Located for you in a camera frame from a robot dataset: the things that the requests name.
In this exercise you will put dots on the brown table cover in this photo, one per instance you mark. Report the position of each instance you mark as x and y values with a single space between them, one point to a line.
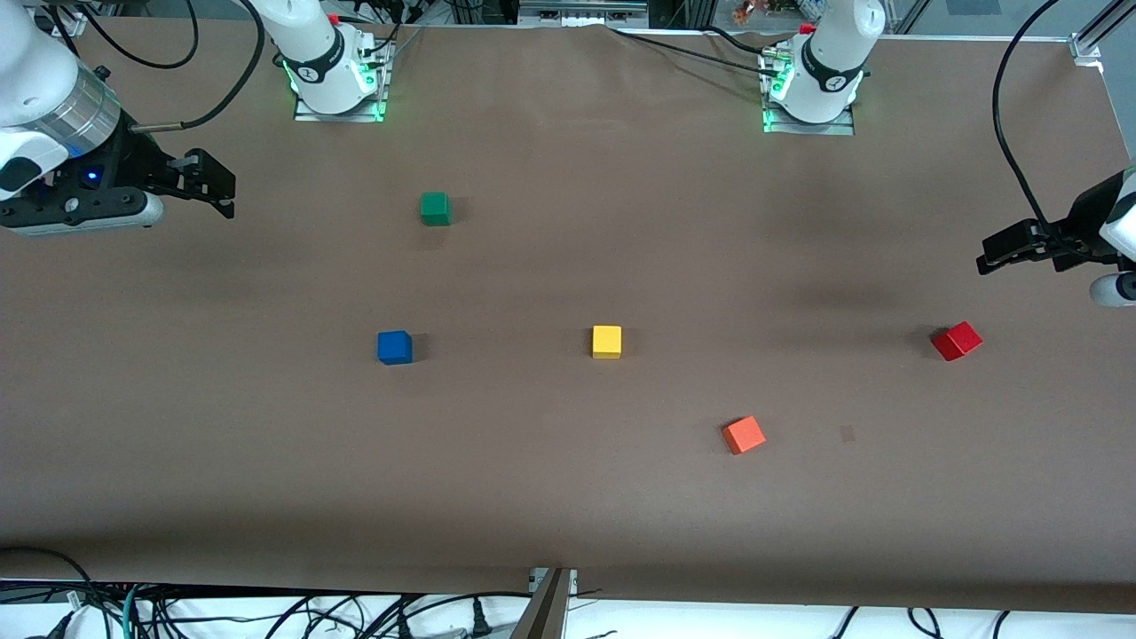
568 497

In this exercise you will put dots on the grey metal box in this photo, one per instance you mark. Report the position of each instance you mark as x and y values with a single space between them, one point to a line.
577 13

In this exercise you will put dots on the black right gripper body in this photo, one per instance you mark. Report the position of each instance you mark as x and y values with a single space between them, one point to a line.
139 161

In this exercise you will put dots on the metal table edge bracket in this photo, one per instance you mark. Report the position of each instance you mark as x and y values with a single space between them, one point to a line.
550 612

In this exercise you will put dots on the blue wooden block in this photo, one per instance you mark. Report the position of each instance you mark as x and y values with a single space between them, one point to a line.
395 348

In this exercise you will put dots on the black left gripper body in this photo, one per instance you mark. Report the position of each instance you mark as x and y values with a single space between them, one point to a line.
1088 217

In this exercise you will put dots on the orange wooden block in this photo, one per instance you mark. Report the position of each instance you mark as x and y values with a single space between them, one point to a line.
744 435

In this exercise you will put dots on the green wooden block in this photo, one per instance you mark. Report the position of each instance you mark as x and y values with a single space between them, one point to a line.
436 209

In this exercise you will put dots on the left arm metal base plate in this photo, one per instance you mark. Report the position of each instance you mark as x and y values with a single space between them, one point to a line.
839 129

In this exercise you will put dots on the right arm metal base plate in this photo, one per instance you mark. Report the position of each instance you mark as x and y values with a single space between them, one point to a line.
306 114

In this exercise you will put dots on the red wooden block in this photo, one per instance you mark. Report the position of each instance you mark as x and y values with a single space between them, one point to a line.
957 342

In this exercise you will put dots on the aluminium frame bracket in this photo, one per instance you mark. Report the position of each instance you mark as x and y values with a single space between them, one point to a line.
67 25

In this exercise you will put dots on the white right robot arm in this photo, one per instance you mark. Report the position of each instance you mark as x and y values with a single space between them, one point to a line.
35 80

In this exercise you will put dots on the black power plug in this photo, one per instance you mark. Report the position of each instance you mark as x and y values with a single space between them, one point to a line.
480 621

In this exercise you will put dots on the aluminium frame profile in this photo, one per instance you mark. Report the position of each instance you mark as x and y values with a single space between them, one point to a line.
1087 44

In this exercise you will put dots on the yellow wooden block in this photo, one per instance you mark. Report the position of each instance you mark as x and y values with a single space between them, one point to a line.
607 342

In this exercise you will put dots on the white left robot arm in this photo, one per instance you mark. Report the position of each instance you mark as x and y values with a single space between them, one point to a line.
834 53

